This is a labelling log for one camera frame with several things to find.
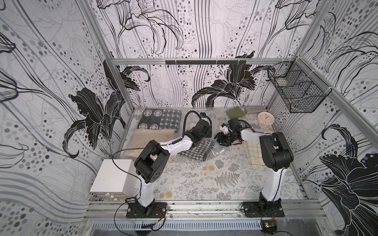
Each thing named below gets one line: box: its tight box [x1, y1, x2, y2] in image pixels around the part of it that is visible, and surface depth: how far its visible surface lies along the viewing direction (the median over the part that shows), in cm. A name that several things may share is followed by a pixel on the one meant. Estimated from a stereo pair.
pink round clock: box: [257, 111, 276, 125], surface depth 111 cm
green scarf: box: [226, 105, 247, 120], surface depth 116 cm
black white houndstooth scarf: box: [179, 138, 214, 162], surface depth 92 cm
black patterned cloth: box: [137, 108, 182, 132], surface depth 110 cm
